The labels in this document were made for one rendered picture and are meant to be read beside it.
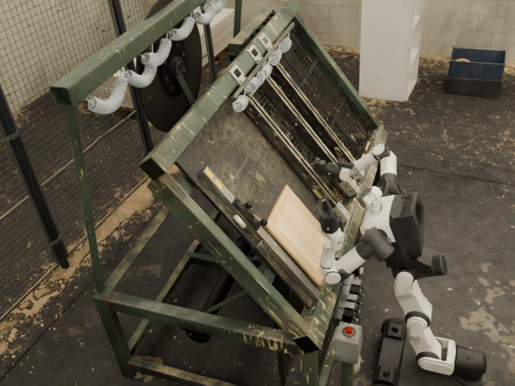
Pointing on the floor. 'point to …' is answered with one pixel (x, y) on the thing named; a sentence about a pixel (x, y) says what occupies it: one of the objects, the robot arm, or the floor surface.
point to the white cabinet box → (390, 47)
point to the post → (347, 374)
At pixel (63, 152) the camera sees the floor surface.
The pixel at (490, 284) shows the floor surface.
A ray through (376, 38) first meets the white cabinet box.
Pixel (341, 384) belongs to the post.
